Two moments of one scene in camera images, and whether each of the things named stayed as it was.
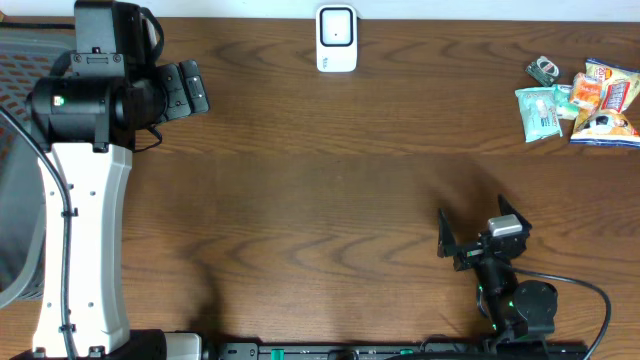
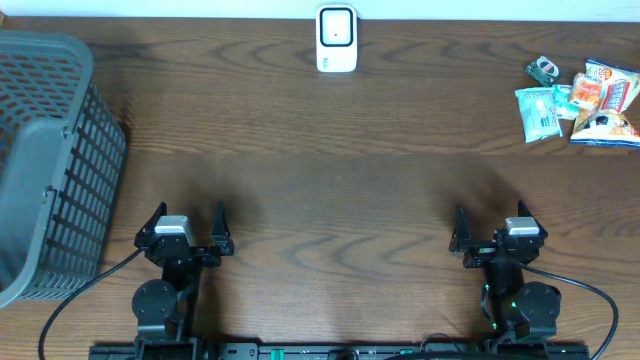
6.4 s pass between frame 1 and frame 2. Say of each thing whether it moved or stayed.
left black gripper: moved
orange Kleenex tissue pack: stayed
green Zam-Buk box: stayed
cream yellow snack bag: stayed
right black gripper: moved
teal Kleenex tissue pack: stayed
